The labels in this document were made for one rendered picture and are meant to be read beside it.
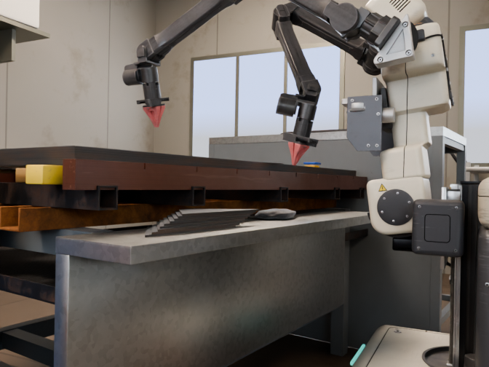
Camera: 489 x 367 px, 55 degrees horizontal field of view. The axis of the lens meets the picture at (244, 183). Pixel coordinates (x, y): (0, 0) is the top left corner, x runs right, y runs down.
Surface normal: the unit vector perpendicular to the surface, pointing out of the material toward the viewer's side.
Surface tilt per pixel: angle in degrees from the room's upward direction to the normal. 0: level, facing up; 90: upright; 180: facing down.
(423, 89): 90
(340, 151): 90
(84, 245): 90
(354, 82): 90
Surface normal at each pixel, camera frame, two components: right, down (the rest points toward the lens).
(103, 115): 0.90, 0.02
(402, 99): -0.44, 0.00
